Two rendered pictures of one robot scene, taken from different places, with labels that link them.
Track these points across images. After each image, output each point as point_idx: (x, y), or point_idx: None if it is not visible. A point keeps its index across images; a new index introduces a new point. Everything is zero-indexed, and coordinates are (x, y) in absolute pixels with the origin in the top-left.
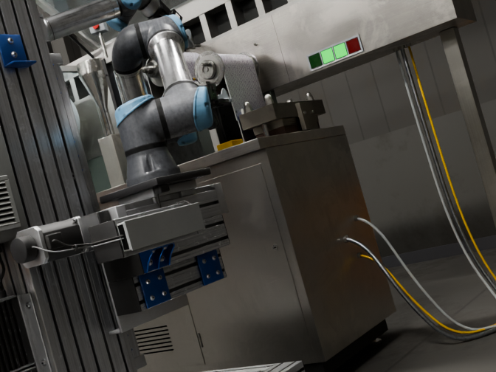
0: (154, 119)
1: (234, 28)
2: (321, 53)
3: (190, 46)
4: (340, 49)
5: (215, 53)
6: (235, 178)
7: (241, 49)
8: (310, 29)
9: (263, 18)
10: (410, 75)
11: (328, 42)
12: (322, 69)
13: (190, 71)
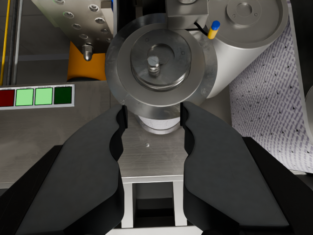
0: None
1: (179, 180)
2: (51, 101)
3: (112, 107)
4: (23, 99)
5: (122, 102)
6: None
7: (173, 146)
8: (57, 137)
9: (125, 178)
10: (7, 68)
11: (38, 113)
12: (59, 82)
13: (257, 111)
